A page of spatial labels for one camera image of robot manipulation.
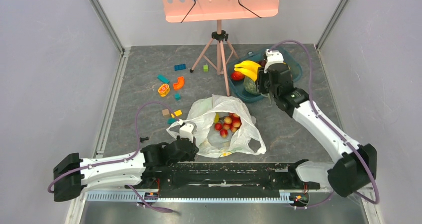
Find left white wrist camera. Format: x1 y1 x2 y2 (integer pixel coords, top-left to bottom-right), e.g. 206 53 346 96
179 122 196 143

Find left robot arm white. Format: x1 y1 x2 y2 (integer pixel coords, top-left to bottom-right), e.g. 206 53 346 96
48 136 199 202

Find teal block near yellow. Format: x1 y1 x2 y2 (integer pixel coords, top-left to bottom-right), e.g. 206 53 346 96
167 118 177 124

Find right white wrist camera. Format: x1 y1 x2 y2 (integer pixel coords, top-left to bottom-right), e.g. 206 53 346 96
264 49 284 73

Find yellow banana fake fruit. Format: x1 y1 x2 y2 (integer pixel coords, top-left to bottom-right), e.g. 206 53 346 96
234 60 262 82

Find red orange mango fake fruit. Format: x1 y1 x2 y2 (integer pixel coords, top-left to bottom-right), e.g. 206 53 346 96
230 71 245 81

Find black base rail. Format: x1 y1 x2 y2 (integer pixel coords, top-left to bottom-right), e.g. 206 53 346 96
134 162 320 198

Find orange curved block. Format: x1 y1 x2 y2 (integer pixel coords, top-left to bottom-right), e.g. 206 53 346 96
173 76 185 90

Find orange slice toy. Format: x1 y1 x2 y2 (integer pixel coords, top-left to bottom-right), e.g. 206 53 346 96
158 83 170 97

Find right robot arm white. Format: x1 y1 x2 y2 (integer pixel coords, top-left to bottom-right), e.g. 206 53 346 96
255 63 377 197

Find blue lego brick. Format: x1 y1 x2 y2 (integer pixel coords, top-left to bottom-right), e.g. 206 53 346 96
174 63 187 71

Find red cherry fruit cluster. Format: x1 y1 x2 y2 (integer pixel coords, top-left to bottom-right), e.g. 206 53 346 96
213 113 242 138

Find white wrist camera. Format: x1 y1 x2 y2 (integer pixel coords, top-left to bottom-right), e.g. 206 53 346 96
264 49 284 73
179 122 196 143

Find yellow green starfruit fake fruit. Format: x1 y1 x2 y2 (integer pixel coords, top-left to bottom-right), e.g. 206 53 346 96
213 113 219 123

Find green netted melon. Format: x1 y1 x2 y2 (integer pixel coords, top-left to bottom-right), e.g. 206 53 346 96
243 77 260 95

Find white plastic bag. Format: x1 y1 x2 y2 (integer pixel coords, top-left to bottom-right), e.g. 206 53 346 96
167 95 267 158

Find pink music stand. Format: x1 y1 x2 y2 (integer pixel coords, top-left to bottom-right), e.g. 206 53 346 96
162 0 279 96

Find teal flat block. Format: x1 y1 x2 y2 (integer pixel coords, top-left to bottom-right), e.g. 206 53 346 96
157 74 170 84

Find brown wooden cube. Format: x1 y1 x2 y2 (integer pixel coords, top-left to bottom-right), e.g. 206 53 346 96
162 109 171 117

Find teal plastic fruit bin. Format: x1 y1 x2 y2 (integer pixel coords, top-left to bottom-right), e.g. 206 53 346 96
226 46 303 103

